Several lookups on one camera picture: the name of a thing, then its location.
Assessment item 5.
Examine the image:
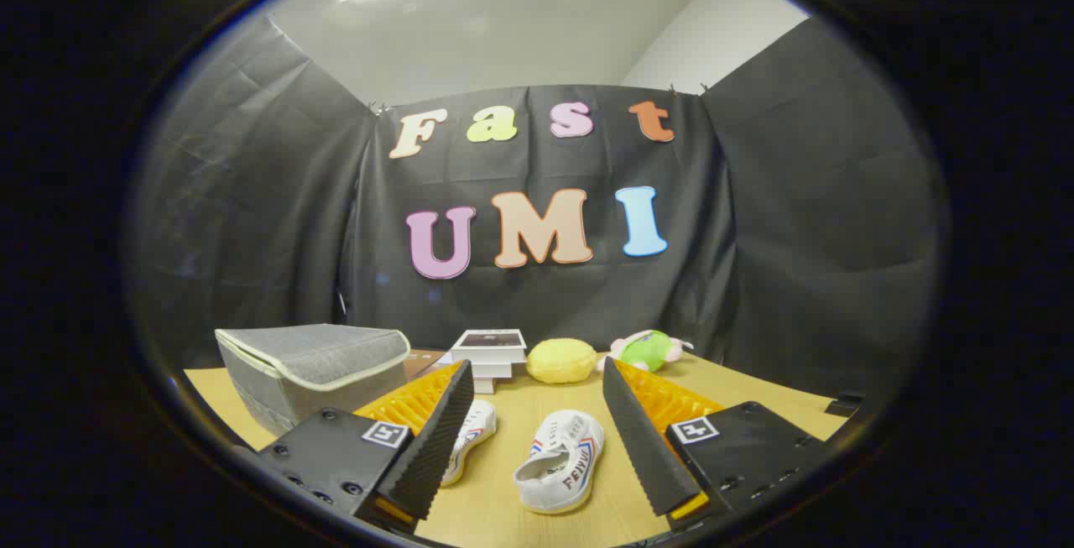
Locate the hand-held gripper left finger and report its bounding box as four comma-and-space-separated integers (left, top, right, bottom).
254, 359, 476, 530

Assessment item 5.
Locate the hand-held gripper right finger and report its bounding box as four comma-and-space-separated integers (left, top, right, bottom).
602, 357, 829, 525

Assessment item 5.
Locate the white canvas shoe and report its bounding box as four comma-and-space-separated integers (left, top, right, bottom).
514, 410, 605, 515
441, 399, 498, 487

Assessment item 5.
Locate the grey fabric storage box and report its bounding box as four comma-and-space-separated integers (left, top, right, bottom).
215, 324, 411, 437

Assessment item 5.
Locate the brown cover book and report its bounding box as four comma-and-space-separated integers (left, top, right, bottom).
407, 349, 454, 381

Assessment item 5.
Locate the green and pink plush toy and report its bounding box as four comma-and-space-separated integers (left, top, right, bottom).
597, 330, 695, 373

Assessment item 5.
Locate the white book with dark cover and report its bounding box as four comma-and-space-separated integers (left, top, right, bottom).
451, 329, 528, 364

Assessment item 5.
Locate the yellow plush toy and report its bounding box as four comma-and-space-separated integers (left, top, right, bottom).
526, 338, 598, 385

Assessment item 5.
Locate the black backdrop cloth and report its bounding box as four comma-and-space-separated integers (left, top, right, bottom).
126, 15, 949, 402

